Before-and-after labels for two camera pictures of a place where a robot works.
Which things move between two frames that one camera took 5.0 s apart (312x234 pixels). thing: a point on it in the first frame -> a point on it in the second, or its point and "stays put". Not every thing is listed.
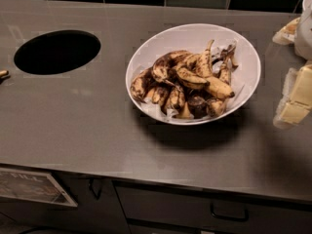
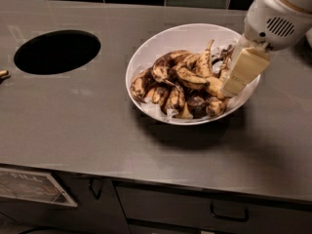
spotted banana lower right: (215, 107) stays put
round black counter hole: (57, 52) stays put
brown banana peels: (224, 58) stays put
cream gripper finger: (287, 35) -> (272, 23)
